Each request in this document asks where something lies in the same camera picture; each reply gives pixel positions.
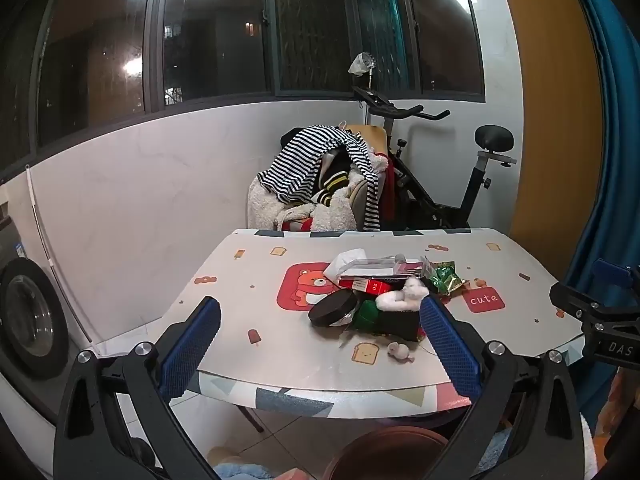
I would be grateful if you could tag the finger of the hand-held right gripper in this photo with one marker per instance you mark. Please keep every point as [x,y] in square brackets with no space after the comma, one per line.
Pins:
[575,302]
[612,272]

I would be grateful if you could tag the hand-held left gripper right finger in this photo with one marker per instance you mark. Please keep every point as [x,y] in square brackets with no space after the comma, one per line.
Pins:
[450,347]

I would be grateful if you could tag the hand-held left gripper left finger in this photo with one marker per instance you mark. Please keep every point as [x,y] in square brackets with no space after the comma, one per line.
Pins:
[192,347]

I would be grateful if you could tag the red green wrapper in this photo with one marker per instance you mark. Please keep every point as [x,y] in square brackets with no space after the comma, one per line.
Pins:
[424,335]

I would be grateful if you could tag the small white item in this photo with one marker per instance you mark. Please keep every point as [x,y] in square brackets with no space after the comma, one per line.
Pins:
[400,351]

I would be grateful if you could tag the green and black cloth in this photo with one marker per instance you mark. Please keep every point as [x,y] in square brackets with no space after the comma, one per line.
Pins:
[400,325]

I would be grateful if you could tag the green foil wrapper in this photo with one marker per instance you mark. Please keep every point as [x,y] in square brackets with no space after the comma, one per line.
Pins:
[447,277]

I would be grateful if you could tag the white fluffy item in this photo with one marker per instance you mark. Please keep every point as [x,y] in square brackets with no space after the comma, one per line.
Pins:
[400,297]

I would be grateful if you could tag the green fabric item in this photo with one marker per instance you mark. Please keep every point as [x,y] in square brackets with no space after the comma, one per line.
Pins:
[367,316]

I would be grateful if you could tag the red white box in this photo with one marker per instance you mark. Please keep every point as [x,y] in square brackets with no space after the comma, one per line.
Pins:
[395,274]

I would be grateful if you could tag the small red box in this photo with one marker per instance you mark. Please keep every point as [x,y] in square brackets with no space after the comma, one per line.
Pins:
[372,287]

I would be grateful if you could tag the clear plastic box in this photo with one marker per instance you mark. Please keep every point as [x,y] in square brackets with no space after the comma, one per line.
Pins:
[380,262]

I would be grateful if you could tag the brown round bin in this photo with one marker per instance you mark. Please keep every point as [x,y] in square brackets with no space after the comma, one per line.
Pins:
[385,452]

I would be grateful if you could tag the black round lid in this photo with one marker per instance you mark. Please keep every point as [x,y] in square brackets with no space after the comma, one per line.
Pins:
[332,307]

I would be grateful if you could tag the white plastic bag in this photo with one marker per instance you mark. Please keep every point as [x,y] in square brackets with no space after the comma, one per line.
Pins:
[342,262]

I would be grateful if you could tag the folding table with patterned cover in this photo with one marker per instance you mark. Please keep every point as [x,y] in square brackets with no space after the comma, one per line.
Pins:
[225,310]

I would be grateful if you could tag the geometric pattern tablecloth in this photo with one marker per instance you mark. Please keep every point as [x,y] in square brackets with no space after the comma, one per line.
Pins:
[300,400]

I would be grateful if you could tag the black exercise bike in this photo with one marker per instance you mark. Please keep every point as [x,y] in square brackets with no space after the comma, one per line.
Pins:
[440,200]

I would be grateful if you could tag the blue curtain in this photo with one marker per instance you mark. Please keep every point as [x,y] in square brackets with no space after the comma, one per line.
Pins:
[610,110]

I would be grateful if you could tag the grey washing machine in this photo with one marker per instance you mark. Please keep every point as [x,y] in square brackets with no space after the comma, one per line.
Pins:
[27,320]

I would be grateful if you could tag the red garment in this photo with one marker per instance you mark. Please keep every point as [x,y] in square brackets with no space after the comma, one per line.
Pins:
[389,190]

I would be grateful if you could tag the white fleece blanket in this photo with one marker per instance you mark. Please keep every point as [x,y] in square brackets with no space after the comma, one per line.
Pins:
[330,217]

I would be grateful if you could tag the black yellow striped garment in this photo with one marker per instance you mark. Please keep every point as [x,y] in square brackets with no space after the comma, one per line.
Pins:
[332,180]

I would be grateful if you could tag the black white striped shirt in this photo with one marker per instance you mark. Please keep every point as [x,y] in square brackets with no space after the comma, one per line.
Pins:
[300,160]

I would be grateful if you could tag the tan chair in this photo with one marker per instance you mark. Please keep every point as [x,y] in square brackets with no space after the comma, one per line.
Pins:
[372,137]

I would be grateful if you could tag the small dark framed window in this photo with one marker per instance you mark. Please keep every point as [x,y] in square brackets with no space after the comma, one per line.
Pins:
[440,30]

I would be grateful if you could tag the large dark framed window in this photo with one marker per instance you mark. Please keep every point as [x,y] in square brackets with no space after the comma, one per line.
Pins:
[210,35]

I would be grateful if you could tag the black folding table frame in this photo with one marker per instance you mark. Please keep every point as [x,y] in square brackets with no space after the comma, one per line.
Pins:
[252,417]

